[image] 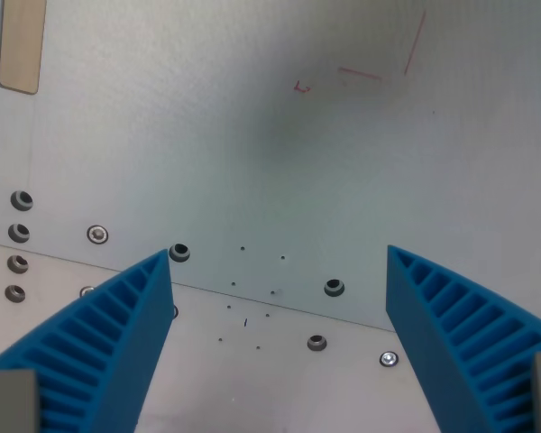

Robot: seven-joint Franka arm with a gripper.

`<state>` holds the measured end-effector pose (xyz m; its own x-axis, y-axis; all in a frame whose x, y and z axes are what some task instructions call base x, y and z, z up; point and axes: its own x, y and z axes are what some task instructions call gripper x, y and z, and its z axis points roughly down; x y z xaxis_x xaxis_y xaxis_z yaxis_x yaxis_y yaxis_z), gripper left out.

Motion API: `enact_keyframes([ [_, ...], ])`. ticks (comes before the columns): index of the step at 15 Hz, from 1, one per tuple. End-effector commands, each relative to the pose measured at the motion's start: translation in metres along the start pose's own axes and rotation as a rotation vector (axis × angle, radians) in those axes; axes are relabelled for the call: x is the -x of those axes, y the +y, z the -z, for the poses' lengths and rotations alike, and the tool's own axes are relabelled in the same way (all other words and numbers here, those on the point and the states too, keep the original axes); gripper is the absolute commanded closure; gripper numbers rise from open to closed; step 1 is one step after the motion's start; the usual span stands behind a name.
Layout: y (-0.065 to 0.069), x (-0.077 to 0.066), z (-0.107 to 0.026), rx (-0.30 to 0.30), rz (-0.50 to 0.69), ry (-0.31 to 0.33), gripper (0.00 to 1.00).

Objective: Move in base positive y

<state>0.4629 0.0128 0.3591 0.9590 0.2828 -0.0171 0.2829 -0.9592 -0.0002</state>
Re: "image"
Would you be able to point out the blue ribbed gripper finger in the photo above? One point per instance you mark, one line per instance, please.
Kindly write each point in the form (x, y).
(424, 325)
(131, 343)

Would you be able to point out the silver hex socket screw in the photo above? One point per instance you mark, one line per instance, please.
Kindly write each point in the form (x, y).
(97, 235)
(86, 291)
(389, 359)

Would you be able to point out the tan wooden rounded panel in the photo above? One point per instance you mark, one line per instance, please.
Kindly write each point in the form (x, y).
(20, 45)

